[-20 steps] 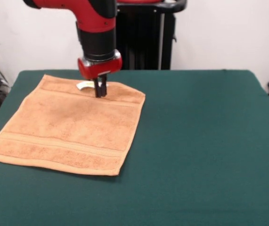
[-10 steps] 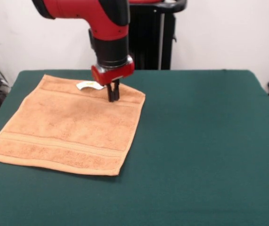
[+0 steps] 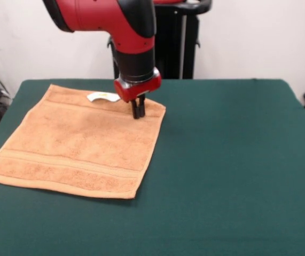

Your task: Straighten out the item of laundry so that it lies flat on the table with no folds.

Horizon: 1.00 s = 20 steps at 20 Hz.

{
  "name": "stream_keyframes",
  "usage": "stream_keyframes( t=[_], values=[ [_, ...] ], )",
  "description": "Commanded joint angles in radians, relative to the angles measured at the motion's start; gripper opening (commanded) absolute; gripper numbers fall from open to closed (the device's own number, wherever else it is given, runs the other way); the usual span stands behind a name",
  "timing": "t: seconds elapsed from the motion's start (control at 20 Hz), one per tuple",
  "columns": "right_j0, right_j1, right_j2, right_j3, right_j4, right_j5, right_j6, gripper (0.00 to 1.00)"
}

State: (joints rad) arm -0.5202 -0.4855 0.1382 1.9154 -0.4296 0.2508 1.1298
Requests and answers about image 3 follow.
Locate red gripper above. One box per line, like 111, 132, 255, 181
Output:
114, 68, 162, 119

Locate tan terry towel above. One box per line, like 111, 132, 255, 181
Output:
0, 84, 167, 199

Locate dark green table cloth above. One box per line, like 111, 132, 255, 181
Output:
0, 78, 305, 256

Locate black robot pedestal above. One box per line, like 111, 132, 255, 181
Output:
106, 0, 212, 80

